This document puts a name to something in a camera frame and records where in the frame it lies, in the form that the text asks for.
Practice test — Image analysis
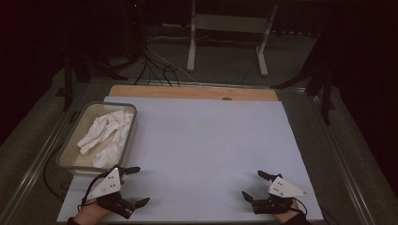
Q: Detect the clear plastic bin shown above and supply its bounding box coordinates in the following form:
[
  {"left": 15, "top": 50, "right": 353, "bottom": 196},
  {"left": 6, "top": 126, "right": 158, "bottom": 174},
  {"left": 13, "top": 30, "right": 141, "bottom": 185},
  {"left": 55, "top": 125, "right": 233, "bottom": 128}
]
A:
[{"left": 55, "top": 100, "right": 138, "bottom": 176}]

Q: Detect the person's left hand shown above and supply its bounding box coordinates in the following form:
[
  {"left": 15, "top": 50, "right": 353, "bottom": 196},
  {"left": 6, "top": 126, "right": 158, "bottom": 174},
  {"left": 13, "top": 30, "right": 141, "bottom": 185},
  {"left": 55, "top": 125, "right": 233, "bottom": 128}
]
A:
[{"left": 73, "top": 200, "right": 115, "bottom": 225}]

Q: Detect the black tripod stand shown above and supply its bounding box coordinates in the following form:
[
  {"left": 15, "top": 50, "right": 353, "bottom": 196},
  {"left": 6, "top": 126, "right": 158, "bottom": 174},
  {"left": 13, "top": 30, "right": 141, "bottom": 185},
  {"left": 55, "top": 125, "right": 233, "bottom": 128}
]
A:
[
  {"left": 55, "top": 43, "right": 130, "bottom": 113},
  {"left": 270, "top": 29, "right": 337, "bottom": 126}
]

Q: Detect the person's right hand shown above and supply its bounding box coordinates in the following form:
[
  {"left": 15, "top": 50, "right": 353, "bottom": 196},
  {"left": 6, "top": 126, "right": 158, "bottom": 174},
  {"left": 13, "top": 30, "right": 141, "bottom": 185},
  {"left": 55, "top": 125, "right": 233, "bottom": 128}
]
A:
[{"left": 276, "top": 200, "right": 301, "bottom": 225}]

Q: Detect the white metal stand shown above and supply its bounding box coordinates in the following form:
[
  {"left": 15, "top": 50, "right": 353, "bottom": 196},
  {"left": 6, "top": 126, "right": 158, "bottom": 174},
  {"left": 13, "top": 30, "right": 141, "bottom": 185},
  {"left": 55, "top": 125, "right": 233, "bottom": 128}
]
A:
[{"left": 186, "top": 0, "right": 279, "bottom": 78}]

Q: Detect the black cable loop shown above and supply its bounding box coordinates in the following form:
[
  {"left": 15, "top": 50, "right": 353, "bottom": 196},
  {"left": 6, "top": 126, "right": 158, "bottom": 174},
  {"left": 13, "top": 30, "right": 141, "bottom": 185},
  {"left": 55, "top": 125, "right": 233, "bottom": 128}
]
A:
[{"left": 42, "top": 143, "right": 67, "bottom": 202}]

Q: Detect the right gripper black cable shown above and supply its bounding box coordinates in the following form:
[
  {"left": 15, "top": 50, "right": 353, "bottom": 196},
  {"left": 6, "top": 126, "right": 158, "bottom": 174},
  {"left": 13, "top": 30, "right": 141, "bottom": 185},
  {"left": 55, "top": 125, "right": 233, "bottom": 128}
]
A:
[{"left": 293, "top": 197, "right": 310, "bottom": 218}]

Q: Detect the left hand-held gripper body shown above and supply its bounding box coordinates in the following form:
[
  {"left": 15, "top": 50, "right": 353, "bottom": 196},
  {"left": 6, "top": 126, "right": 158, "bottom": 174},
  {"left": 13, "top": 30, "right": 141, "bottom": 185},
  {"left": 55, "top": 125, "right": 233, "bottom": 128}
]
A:
[{"left": 86, "top": 167, "right": 137, "bottom": 220}]

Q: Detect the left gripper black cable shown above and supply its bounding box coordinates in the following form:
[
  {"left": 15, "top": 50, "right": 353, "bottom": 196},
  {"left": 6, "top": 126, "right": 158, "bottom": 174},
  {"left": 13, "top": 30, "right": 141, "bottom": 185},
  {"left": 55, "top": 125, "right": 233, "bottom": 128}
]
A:
[{"left": 77, "top": 172, "right": 109, "bottom": 214}]

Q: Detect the pale blue table mat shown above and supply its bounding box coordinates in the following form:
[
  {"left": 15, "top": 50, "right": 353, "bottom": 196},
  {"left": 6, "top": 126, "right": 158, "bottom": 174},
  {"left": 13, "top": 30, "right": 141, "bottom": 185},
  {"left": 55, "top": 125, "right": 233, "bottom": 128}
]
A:
[{"left": 56, "top": 96, "right": 324, "bottom": 224}]

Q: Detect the bundle of black floor cables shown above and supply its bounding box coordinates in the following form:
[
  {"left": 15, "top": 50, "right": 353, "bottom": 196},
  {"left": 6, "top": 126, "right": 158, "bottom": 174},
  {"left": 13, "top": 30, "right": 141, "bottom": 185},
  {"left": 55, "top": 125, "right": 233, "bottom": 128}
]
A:
[{"left": 133, "top": 43, "right": 181, "bottom": 87}]

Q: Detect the white cloth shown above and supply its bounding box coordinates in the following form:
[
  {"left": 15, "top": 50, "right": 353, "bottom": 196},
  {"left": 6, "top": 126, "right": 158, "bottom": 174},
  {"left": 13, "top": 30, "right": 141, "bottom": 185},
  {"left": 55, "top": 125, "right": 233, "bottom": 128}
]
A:
[
  {"left": 76, "top": 110, "right": 135, "bottom": 156},
  {"left": 92, "top": 142, "right": 127, "bottom": 170}
]

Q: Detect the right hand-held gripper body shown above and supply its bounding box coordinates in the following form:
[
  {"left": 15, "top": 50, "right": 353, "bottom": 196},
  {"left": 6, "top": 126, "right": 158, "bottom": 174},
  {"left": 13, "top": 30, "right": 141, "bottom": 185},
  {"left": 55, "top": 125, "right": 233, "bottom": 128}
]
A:
[{"left": 251, "top": 173, "right": 309, "bottom": 216}]

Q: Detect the aluminium floor rail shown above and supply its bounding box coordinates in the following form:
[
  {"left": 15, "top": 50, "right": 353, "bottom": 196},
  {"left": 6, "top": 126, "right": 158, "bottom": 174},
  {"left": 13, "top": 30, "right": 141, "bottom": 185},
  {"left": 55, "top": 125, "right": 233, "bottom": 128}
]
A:
[
  {"left": 0, "top": 101, "right": 81, "bottom": 225},
  {"left": 308, "top": 92, "right": 375, "bottom": 225}
]

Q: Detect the white floor cable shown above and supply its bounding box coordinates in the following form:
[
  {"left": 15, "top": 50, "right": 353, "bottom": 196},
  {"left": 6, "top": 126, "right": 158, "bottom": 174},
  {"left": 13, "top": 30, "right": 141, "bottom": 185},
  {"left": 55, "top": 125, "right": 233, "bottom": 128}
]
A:
[{"left": 145, "top": 36, "right": 200, "bottom": 84}]

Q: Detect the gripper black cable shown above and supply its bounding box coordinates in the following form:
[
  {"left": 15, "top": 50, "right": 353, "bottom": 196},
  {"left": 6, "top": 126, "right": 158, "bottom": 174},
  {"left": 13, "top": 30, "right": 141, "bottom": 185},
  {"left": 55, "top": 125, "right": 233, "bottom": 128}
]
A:
[
  {"left": 77, "top": 172, "right": 109, "bottom": 214},
  {"left": 293, "top": 197, "right": 310, "bottom": 218}
]

